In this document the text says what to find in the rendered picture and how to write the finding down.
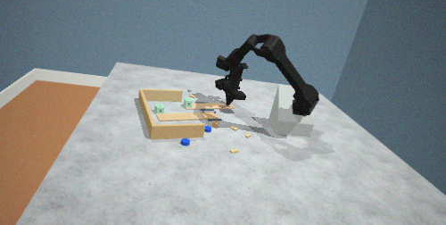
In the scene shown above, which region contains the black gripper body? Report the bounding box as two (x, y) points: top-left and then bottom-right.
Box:
(225, 74), (246, 100)

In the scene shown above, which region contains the tan flat strip with grid pattern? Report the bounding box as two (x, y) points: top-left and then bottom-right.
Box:
(200, 112), (218, 120)

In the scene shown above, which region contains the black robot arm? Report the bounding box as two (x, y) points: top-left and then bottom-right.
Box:
(215, 34), (319, 116)

